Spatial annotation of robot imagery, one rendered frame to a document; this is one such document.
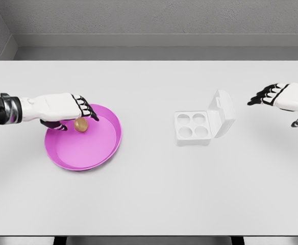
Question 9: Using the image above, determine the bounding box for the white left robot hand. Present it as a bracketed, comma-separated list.
[37, 92, 100, 132]

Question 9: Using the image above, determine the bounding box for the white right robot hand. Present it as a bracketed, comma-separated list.
[246, 82, 298, 128]

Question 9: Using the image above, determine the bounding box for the brown egg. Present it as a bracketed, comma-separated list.
[73, 117, 89, 133]

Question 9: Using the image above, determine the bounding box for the white egg box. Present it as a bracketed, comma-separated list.
[174, 89, 236, 148]

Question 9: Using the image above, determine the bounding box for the pink round plate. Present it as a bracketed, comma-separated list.
[44, 103, 123, 172]

